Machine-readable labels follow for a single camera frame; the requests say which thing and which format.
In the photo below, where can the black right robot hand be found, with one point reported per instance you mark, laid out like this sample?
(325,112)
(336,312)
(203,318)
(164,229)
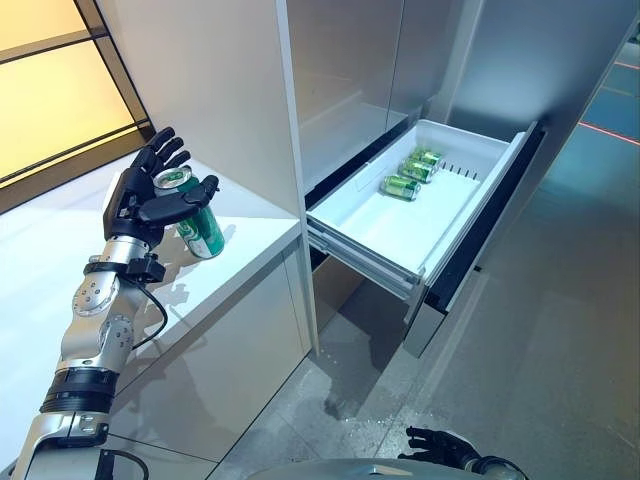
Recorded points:
(440,447)

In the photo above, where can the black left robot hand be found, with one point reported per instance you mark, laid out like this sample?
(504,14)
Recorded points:
(130,200)

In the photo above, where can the green drink can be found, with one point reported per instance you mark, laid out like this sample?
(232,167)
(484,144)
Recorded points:
(427,157)
(400,188)
(417,171)
(205,232)

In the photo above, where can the white fridge drawer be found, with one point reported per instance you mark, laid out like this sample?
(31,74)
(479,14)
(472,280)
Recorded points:
(380,225)

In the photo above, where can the silver robot torso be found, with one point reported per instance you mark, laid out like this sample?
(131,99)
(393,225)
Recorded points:
(360,472)

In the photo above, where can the tall white cabinet panel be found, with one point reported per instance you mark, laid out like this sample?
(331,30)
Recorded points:
(215,100)

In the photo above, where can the dark framed window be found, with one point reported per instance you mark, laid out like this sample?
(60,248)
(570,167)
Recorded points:
(50,90)

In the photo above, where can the white base cabinet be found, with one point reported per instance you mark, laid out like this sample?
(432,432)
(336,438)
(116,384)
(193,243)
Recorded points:
(225,325)

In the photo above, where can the white cabinet with drawers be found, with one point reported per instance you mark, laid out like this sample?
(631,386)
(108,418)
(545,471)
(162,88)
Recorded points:
(340,75)

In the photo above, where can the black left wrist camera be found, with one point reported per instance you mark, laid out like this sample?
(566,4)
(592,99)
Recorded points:
(147,269)

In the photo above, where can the grey metallic wall panel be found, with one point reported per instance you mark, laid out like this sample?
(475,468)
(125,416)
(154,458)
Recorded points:
(525,60)

